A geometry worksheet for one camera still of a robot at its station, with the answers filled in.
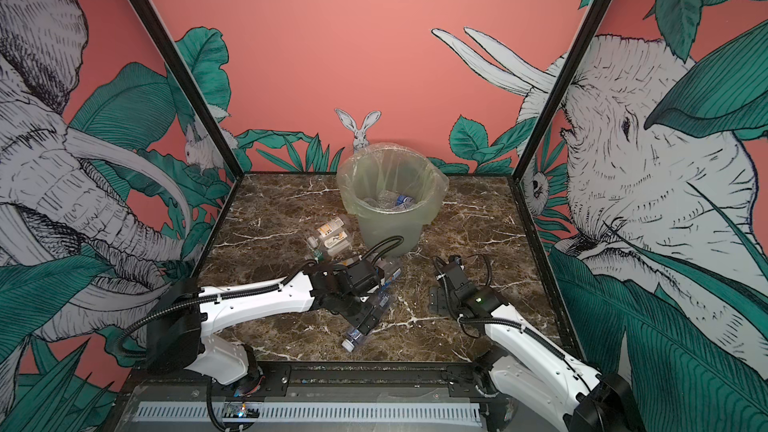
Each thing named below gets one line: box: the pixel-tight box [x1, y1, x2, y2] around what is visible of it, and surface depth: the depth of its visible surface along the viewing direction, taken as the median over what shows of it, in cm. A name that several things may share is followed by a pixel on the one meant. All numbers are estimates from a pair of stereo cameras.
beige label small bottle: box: [324, 231, 348, 249], surface depth 97 cm
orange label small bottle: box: [317, 217, 345, 238], surface depth 100 cm
